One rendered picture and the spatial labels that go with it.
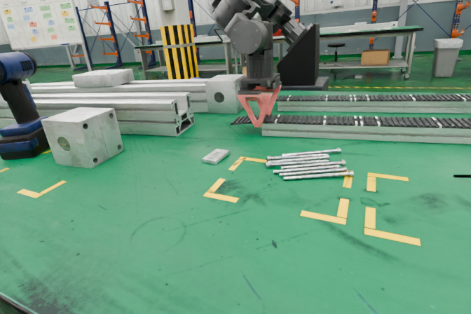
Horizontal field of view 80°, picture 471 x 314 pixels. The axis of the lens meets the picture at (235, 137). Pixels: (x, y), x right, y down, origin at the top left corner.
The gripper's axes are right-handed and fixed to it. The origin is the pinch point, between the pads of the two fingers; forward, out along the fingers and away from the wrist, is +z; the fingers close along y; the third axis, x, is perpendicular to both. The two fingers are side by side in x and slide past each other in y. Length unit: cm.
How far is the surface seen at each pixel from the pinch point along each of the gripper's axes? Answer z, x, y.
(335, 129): 1.6, 15.5, 1.2
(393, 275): 4.9, 21.4, 34.7
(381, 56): 30, 81, -480
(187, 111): -0.6, -19.9, -2.0
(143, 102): -4.5, -27.2, 5.0
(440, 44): 16, 160, -470
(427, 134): 2.3, 31.7, 0.3
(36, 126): -2, -48, 16
